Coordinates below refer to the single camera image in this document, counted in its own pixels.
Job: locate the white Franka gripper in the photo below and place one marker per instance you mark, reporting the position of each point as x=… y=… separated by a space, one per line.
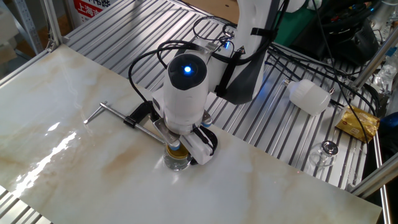
x=200 y=152

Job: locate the gold metal jar lid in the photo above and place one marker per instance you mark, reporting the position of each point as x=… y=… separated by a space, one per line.
x=178 y=154

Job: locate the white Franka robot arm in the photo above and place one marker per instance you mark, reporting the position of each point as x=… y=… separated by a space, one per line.
x=186 y=93

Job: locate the clear glass jar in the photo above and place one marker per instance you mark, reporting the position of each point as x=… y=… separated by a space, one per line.
x=177 y=165

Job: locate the black C-clamp with steel screw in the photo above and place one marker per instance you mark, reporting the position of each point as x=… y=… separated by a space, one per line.
x=140 y=112

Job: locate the small glass jar silver lid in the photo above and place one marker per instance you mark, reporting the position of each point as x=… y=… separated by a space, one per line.
x=329 y=147

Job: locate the white LED bulb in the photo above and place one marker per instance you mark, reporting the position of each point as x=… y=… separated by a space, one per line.
x=311 y=96

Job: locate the brown cardboard sheet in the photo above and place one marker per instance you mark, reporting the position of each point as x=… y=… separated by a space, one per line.
x=214 y=9

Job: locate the green mat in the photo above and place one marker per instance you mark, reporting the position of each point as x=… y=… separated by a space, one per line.
x=292 y=28

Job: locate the gold foil packet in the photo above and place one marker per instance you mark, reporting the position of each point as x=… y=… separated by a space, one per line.
x=357 y=124

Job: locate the red white printed sign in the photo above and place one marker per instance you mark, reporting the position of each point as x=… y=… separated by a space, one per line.
x=87 y=9

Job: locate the black equipment bag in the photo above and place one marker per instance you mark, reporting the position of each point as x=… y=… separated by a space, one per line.
x=348 y=40

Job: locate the dark blue object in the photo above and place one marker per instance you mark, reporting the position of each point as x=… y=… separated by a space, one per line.
x=390 y=127

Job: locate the white foam box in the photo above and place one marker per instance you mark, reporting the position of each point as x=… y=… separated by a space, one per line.
x=7 y=25

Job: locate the aluminium frame post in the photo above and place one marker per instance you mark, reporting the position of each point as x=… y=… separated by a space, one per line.
x=373 y=62
x=51 y=21
x=376 y=179

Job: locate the grey perforated shelf post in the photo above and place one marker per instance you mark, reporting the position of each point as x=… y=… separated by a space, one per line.
x=28 y=25

